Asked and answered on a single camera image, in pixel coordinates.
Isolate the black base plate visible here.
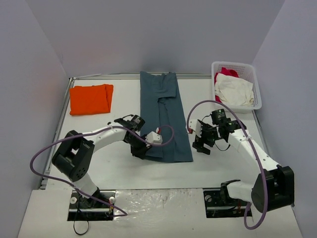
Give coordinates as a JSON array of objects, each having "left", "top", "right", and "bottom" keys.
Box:
[
  {"left": 67, "top": 191, "right": 113, "bottom": 221},
  {"left": 203, "top": 188, "right": 247, "bottom": 219}
]

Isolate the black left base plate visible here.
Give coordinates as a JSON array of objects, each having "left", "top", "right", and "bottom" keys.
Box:
[{"left": 67, "top": 191, "right": 113, "bottom": 221}]

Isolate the white plastic laundry basket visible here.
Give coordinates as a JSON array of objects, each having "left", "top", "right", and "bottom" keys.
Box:
[{"left": 211, "top": 61, "right": 262, "bottom": 113}]

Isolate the blue-grey t-shirt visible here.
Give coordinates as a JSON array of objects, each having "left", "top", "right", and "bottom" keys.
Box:
[{"left": 140, "top": 71, "right": 193, "bottom": 163}]

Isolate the cream white t-shirt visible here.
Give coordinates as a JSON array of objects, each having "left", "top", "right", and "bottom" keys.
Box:
[{"left": 214, "top": 73, "right": 255, "bottom": 107}]

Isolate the folded orange t-shirt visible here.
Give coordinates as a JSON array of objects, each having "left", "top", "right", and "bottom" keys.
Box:
[{"left": 69, "top": 84, "right": 114, "bottom": 116}]

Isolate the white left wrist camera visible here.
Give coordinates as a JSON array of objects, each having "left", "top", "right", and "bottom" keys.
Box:
[{"left": 145, "top": 131, "right": 163, "bottom": 147}]

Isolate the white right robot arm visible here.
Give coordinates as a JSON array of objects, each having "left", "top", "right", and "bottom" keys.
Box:
[{"left": 188, "top": 109, "right": 295, "bottom": 212}]

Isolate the red t-shirt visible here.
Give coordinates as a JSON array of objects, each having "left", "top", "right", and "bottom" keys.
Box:
[{"left": 214, "top": 66, "right": 240, "bottom": 104}]

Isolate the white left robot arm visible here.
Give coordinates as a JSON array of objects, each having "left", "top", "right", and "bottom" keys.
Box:
[{"left": 52, "top": 115, "right": 151, "bottom": 207}]

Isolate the thin black cable loop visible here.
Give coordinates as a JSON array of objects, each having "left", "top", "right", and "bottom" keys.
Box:
[{"left": 73, "top": 213, "right": 90, "bottom": 236}]

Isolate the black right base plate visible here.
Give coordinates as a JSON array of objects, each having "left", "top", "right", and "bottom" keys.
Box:
[{"left": 203, "top": 188, "right": 247, "bottom": 219}]

